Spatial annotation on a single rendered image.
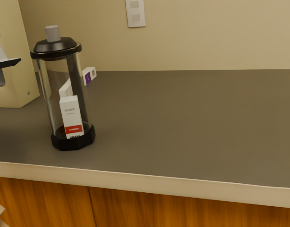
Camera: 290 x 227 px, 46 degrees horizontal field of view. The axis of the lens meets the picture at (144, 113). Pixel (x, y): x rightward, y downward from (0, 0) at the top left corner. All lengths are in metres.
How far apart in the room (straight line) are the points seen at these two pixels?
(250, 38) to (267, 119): 0.47
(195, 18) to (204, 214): 0.77
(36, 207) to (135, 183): 0.30
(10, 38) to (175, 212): 0.70
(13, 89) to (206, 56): 0.68
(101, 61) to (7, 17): 0.46
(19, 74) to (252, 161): 0.75
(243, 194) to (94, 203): 0.33
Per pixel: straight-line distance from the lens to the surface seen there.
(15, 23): 1.14
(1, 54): 0.91
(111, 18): 1.38
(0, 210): 0.26
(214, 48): 1.29
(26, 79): 1.17
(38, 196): 0.87
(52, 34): 0.75
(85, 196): 0.80
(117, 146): 0.78
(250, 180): 0.64
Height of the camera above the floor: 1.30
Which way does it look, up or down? 23 degrees down
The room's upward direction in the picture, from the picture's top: 6 degrees counter-clockwise
